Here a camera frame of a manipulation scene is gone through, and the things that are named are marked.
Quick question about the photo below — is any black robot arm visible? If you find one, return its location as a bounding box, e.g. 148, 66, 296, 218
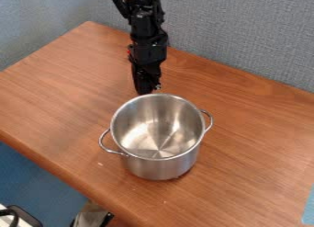
112, 0, 168, 95

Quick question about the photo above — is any white black device corner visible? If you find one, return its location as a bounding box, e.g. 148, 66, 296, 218
0, 203, 42, 227

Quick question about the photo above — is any grey black object under table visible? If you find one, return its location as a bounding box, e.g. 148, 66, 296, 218
69, 201, 113, 227

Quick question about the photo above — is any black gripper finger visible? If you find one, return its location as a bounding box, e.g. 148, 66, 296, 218
131, 63, 161, 95

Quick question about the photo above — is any stainless steel pot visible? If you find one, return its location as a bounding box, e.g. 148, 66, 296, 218
101, 94, 213, 180

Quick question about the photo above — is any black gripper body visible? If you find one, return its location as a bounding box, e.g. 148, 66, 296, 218
127, 32, 168, 67

